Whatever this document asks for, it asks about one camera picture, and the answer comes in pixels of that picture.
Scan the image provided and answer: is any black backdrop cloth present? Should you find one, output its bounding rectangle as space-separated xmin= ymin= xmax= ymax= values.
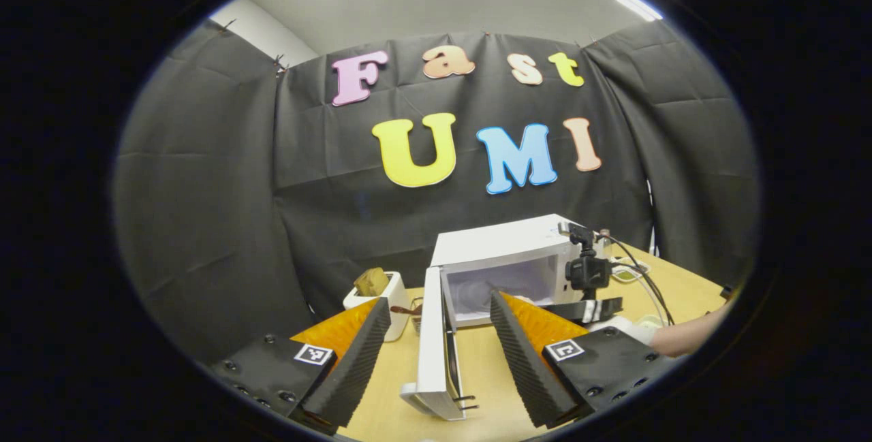
xmin=112 ymin=20 xmax=760 ymax=364

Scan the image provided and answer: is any white microwave oven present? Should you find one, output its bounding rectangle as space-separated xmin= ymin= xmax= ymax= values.
xmin=401 ymin=214 xmax=583 ymax=422

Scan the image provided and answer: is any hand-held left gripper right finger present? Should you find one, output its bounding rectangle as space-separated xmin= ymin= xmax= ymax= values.
xmin=489 ymin=290 xmax=679 ymax=429

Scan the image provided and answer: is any small ceiling light panel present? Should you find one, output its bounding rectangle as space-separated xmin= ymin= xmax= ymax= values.
xmin=610 ymin=0 xmax=665 ymax=22

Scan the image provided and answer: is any divided dish of beans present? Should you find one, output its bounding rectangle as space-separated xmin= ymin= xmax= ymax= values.
xmin=608 ymin=259 xmax=651 ymax=286

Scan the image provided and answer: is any white toaster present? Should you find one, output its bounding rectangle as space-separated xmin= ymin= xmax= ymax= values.
xmin=343 ymin=270 xmax=413 ymax=343

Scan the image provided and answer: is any right hand-held gripper cable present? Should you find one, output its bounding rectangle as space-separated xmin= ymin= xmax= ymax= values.
xmin=599 ymin=234 xmax=676 ymax=327

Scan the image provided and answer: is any brown bread slice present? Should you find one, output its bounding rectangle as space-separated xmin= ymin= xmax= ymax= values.
xmin=354 ymin=267 xmax=390 ymax=297

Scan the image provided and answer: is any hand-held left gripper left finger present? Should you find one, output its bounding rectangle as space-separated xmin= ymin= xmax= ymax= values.
xmin=210 ymin=297 xmax=392 ymax=432

